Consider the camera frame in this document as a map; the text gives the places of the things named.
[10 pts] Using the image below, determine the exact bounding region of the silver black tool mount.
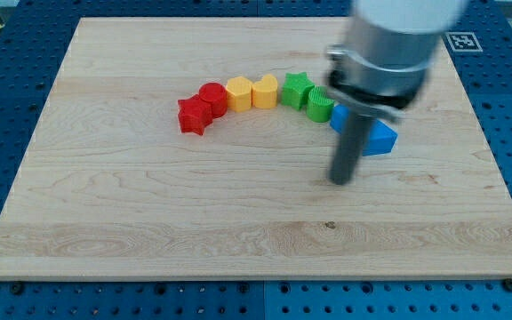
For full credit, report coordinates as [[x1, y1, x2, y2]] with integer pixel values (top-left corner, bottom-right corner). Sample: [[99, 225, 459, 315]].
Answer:
[[325, 44, 421, 123]]

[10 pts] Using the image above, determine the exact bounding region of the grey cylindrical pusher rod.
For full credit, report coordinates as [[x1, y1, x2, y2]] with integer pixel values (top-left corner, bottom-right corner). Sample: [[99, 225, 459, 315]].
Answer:
[[328, 112, 375, 186]]

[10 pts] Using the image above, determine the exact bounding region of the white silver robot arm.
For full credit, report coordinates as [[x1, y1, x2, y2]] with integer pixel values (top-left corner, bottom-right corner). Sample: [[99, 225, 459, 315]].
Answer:
[[326, 0, 468, 185]]

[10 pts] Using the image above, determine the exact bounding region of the yellow hexagon block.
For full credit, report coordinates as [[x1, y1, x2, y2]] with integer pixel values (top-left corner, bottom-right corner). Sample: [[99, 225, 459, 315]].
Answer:
[[225, 76, 252, 112]]

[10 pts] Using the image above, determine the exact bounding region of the blue cube block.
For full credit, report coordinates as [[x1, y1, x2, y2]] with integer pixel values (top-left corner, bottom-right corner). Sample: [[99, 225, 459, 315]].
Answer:
[[330, 104, 350, 133]]

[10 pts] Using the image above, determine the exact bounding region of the blue triangle block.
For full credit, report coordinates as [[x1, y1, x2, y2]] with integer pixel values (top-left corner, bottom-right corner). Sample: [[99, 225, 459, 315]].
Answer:
[[363, 120, 398, 156]]

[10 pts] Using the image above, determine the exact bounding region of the green cylinder block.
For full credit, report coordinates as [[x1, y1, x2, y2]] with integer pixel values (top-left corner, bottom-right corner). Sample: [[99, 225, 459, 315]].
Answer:
[[306, 86, 335, 123]]

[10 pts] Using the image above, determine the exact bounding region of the green star block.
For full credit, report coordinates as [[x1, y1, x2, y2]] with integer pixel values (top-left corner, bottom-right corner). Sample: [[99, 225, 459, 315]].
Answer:
[[281, 72, 315, 110]]

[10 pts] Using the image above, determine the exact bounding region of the yellow heart block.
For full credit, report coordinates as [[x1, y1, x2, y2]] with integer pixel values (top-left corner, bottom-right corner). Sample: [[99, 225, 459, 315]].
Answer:
[[252, 74, 278, 109]]

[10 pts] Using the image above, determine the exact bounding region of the white fiducial marker tag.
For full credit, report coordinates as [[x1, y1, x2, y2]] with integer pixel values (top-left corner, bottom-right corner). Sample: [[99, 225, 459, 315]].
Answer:
[[445, 32, 483, 52]]

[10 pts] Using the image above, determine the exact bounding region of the red cylinder block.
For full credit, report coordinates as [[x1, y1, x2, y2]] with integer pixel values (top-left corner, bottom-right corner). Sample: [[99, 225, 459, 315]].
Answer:
[[198, 82, 228, 118]]

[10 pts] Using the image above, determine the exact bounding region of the red star block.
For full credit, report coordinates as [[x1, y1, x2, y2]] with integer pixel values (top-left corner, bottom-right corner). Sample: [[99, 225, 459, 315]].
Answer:
[[178, 94, 212, 135]]

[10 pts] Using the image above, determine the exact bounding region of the wooden board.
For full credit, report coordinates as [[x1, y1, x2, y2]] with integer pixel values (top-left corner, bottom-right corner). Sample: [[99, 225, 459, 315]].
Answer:
[[0, 18, 512, 281]]

